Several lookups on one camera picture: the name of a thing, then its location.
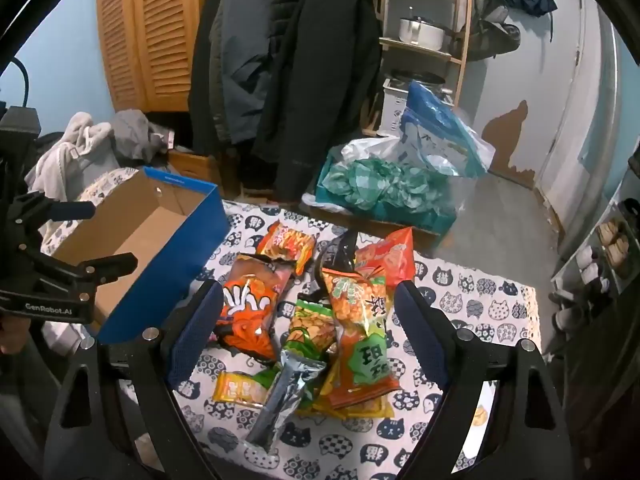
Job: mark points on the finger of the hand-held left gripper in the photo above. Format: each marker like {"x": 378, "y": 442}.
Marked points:
{"x": 100, "y": 266}
{"x": 60, "y": 208}

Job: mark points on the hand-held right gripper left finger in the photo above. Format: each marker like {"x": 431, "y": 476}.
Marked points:
{"x": 195, "y": 332}

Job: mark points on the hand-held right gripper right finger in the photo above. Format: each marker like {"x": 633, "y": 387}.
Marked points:
{"x": 420, "y": 332}

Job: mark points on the orange green snack packet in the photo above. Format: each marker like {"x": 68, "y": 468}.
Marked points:
{"x": 360, "y": 320}

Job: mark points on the orange white claw snack packet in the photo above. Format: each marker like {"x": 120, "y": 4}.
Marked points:
{"x": 250, "y": 305}

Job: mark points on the long yellow snack packet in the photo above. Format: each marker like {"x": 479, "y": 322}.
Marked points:
{"x": 235, "y": 387}

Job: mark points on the red orange snack packet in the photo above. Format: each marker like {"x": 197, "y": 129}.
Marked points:
{"x": 392, "y": 255}

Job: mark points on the blue cardboard box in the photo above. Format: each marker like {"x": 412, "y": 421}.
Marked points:
{"x": 190, "y": 240}

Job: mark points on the green peanut snack packet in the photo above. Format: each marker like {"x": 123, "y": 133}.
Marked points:
{"x": 310, "y": 322}

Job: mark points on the black snack packet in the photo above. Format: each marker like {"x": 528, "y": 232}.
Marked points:
{"x": 340, "y": 255}

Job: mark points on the silver snack packet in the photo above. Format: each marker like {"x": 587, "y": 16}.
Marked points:
{"x": 285, "y": 400}

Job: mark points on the small orange snack packet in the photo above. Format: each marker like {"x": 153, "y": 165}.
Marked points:
{"x": 287, "y": 245}

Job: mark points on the person's left hand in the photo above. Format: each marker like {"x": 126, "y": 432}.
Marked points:
{"x": 9, "y": 340}

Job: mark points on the white hoodie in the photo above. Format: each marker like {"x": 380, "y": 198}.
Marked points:
{"x": 75, "y": 155}

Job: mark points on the cat print tablecloth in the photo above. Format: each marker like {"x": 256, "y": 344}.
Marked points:
{"x": 475, "y": 305}

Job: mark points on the grey clothes pile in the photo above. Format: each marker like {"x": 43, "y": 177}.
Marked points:
{"x": 135, "y": 135}

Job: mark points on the small wooden crate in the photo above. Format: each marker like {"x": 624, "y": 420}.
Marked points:
{"x": 195, "y": 165}

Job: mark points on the shoe rack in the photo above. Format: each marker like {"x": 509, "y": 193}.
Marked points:
{"x": 590, "y": 280}

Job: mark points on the dark coat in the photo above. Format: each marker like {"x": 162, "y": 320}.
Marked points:
{"x": 202, "y": 85}

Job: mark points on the white plastic bag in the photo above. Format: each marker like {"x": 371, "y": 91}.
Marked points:
{"x": 360, "y": 147}

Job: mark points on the wooden louvered door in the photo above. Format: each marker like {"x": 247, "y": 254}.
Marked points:
{"x": 150, "y": 35}

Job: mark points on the beige shoes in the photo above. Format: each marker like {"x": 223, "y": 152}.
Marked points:
{"x": 615, "y": 240}

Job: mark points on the blue plastic bag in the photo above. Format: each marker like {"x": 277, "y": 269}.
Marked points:
{"x": 435, "y": 115}

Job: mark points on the white plastic crate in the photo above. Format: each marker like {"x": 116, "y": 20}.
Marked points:
{"x": 395, "y": 105}

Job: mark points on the white door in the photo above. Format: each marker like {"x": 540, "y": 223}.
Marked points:
{"x": 575, "y": 135}

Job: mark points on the grey jacket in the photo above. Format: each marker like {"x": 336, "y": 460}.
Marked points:
{"x": 245, "y": 35}

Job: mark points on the black puffer jacket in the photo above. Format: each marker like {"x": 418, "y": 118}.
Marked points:
{"x": 325, "y": 85}

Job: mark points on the metal pot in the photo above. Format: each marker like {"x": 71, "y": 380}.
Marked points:
{"x": 420, "y": 32}

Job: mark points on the wooden shelf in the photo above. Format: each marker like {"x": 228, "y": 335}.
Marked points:
{"x": 462, "y": 35}

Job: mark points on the dark hanging bag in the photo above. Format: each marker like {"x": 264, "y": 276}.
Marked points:
{"x": 492, "y": 30}

